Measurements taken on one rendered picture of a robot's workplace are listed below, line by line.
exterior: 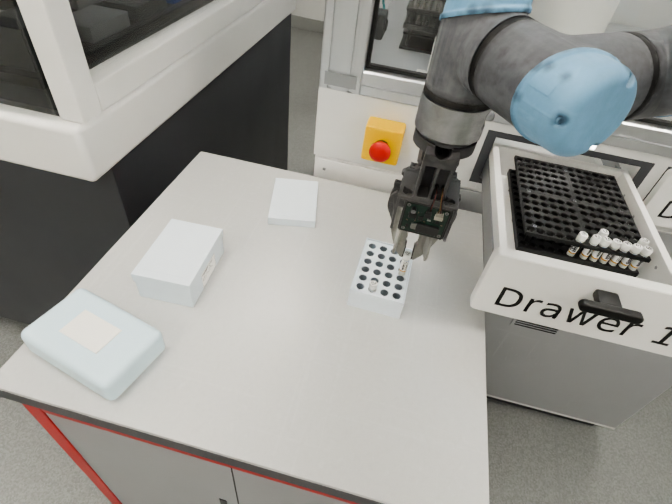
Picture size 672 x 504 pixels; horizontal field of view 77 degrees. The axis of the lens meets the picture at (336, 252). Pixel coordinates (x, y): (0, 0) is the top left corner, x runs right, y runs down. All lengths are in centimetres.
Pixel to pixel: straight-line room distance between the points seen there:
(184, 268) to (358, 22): 49
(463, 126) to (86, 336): 51
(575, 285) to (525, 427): 101
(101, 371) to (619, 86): 58
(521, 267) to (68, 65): 71
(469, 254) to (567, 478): 93
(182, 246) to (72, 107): 29
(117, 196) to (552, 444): 141
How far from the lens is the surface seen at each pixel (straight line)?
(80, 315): 65
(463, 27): 44
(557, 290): 62
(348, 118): 86
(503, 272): 59
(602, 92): 37
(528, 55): 39
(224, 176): 92
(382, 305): 65
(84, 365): 60
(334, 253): 74
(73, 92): 81
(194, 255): 67
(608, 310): 61
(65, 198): 107
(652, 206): 98
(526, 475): 152
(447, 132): 47
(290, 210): 80
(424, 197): 50
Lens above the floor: 128
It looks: 44 degrees down
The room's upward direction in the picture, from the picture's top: 8 degrees clockwise
